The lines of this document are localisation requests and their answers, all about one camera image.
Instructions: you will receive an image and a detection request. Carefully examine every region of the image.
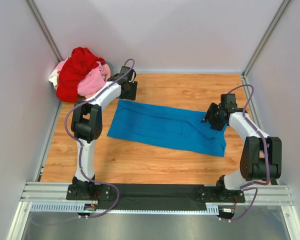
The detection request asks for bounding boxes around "white t shirt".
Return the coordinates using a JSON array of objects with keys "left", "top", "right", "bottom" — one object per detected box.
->
[{"left": 48, "top": 68, "right": 59, "bottom": 89}]

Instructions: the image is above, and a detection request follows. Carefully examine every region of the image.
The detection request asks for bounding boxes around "red t shirt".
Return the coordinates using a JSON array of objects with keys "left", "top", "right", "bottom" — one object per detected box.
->
[{"left": 56, "top": 47, "right": 106, "bottom": 103}]

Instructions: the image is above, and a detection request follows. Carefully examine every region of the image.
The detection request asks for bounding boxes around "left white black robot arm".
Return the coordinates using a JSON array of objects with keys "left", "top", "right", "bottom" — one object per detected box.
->
[{"left": 68, "top": 65, "right": 138, "bottom": 201}]

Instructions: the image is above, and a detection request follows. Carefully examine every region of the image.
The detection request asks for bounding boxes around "pink t shirt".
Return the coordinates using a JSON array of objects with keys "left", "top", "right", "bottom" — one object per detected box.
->
[{"left": 55, "top": 59, "right": 110, "bottom": 99}]

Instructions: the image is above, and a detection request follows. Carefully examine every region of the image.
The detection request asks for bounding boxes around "aluminium corner post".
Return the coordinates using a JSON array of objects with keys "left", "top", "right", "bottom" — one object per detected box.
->
[
  {"left": 241, "top": 0, "right": 292, "bottom": 78},
  {"left": 25, "top": 0, "right": 63, "bottom": 62}
]

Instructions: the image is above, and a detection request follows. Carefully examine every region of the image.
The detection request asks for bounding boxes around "aluminium frame rail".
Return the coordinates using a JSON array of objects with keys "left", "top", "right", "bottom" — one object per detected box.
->
[{"left": 20, "top": 182, "right": 294, "bottom": 206}]

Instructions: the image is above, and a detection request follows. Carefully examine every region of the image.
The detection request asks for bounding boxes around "blue t shirt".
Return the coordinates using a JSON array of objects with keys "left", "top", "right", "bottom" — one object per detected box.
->
[{"left": 107, "top": 100, "right": 227, "bottom": 157}]

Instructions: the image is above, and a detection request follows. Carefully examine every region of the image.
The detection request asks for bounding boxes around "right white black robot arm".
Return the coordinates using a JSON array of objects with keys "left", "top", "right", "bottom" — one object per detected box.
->
[{"left": 201, "top": 93, "right": 282, "bottom": 202}]

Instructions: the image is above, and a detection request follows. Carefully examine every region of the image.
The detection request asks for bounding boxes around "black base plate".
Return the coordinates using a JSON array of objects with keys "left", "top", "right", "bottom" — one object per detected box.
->
[{"left": 66, "top": 183, "right": 245, "bottom": 210}]

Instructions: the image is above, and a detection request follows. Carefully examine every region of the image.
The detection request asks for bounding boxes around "grey laundry basket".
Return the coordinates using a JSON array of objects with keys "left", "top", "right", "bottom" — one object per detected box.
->
[{"left": 104, "top": 61, "right": 114, "bottom": 76}]

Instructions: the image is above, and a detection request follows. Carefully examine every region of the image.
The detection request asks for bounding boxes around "right aluminium corner post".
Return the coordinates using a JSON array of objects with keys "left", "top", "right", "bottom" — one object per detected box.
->
[{"left": 241, "top": 0, "right": 292, "bottom": 78}]

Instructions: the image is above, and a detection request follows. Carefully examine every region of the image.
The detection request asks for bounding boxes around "left aluminium corner post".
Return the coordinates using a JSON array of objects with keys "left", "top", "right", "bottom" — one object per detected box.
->
[{"left": 25, "top": 0, "right": 63, "bottom": 62}]

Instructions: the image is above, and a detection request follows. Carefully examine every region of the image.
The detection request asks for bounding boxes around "grey slotted cable duct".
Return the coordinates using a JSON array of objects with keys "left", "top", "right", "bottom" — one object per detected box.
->
[{"left": 28, "top": 201, "right": 219, "bottom": 216}]

